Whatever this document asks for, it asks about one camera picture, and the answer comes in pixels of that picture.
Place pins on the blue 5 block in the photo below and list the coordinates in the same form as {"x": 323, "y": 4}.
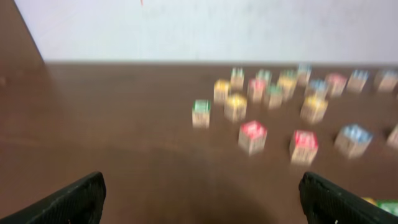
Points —
{"x": 385, "y": 80}

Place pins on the red U block lower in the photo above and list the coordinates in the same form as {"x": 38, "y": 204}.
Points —
{"x": 252, "y": 137}

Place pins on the yellow S block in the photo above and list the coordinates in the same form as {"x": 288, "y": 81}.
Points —
{"x": 235, "y": 107}

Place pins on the red U block upper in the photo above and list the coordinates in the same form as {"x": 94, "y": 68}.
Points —
{"x": 336, "y": 84}

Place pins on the blue 2 block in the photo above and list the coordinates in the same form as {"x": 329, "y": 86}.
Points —
{"x": 353, "y": 140}

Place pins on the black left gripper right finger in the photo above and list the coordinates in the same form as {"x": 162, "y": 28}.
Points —
{"x": 323, "y": 201}

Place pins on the red A block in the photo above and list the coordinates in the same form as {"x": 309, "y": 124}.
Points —
{"x": 256, "y": 88}

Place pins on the red E block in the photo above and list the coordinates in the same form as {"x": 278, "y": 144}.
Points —
{"x": 303, "y": 147}

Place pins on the green L block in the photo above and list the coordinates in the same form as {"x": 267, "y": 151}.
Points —
{"x": 264, "y": 75}

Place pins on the green block far top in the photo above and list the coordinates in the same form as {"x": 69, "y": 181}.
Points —
{"x": 237, "y": 78}

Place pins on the green R block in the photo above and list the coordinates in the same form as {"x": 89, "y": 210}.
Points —
{"x": 390, "y": 206}

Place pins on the green V block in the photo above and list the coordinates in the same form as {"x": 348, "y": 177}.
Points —
{"x": 201, "y": 110}

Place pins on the green N block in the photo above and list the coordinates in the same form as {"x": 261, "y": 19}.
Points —
{"x": 273, "y": 96}

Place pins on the red u block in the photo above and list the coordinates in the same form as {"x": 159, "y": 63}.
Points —
{"x": 336, "y": 84}
{"x": 252, "y": 137}

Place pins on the yellow C block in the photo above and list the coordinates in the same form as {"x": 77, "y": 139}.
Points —
{"x": 313, "y": 109}

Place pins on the yellow block near Z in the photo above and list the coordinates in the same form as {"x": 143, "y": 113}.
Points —
{"x": 288, "y": 86}

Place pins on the blue P block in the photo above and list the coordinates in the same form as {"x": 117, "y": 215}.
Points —
{"x": 317, "y": 88}

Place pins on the yellow K block left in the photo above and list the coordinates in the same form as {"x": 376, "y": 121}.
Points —
{"x": 222, "y": 89}

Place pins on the green Z block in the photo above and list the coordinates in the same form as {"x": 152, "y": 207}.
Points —
{"x": 290, "y": 74}

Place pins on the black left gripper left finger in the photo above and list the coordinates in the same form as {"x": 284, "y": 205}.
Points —
{"x": 79, "y": 202}

